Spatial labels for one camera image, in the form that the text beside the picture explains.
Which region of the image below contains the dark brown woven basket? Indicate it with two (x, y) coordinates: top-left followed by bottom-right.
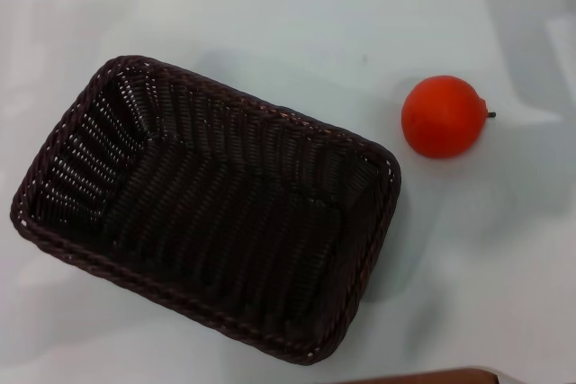
(8, 54), (402, 370)

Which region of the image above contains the brown wooden board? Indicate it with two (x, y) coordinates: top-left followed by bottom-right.
(340, 367), (501, 384)

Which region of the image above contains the orange toy fruit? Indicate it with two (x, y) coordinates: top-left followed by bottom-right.
(400, 75), (498, 160)

